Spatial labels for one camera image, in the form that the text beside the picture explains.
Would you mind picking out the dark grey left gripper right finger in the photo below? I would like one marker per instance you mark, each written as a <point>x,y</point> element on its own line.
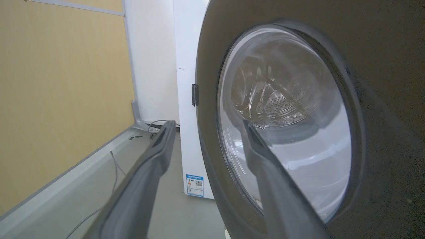
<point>282,202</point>

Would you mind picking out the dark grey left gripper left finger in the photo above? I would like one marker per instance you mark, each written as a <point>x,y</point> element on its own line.
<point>139,186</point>

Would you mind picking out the dark grey washing machine door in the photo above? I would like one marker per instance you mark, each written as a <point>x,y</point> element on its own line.
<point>382,99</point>

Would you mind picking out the white washing machine body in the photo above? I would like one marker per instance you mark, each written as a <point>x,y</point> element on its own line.
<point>187,99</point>

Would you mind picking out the black door latch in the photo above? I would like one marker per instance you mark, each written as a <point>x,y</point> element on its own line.
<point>195,95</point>

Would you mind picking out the blue energy label sticker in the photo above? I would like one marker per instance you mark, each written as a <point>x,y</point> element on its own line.
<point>195,185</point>

